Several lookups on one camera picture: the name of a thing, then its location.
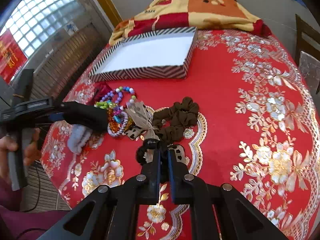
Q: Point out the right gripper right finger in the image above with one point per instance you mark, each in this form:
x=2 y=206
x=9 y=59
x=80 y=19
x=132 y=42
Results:
x=180 y=189

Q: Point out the black hair scrunchie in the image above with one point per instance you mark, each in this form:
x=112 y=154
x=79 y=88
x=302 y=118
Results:
x=144 y=153

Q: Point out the light blue fluffy hairband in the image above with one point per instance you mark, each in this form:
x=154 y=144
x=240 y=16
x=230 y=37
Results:
x=78 y=138

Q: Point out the leopard print hair bow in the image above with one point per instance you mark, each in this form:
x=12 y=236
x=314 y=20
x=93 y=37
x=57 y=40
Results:
x=142 y=119

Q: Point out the red floral bedspread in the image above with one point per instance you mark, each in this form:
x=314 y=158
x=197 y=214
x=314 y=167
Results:
x=257 y=129

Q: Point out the wooden slatted radiator cover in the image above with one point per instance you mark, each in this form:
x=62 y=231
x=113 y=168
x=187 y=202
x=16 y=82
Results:
x=55 y=77

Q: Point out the brown hair scrunchie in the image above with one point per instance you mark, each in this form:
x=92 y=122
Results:
x=171 y=122

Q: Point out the glass block window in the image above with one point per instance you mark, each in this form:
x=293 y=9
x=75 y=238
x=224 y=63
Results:
x=34 y=21

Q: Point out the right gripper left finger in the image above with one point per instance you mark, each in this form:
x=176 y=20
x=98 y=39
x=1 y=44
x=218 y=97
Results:
x=152 y=171

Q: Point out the red velvet hair bow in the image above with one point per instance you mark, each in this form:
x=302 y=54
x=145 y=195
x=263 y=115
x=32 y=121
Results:
x=100 y=90

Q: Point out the wooden chair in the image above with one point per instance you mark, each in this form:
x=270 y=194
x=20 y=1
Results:
x=307 y=53

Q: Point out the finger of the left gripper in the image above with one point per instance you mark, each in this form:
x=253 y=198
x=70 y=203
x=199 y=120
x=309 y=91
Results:
x=89 y=116

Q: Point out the red yellow folded blanket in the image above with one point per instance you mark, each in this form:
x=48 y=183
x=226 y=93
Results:
x=202 y=14

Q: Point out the striped cardboard box tray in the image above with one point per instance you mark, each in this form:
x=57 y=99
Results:
x=161 y=54

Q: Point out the red paper window decoration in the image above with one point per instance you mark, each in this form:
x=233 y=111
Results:
x=12 y=58

